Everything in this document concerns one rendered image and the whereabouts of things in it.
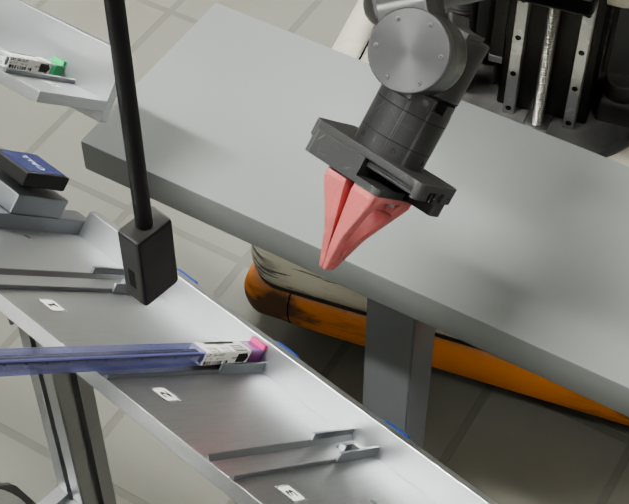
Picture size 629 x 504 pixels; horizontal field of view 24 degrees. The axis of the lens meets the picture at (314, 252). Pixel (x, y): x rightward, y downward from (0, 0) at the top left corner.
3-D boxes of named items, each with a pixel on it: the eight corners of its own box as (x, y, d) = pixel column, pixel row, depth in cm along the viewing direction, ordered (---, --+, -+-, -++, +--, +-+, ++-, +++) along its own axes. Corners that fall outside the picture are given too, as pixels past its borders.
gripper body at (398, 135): (410, 206, 104) (460, 115, 102) (304, 138, 108) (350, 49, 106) (447, 211, 109) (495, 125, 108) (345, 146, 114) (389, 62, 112)
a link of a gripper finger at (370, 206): (328, 284, 106) (388, 172, 104) (256, 234, 110) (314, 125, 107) (369, 285, 112) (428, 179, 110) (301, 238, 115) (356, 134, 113)
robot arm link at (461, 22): (503, 37, 108) (437, 1, 109) (485, 31, 101) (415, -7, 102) (458, 119, 109) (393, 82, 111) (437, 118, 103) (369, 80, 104)
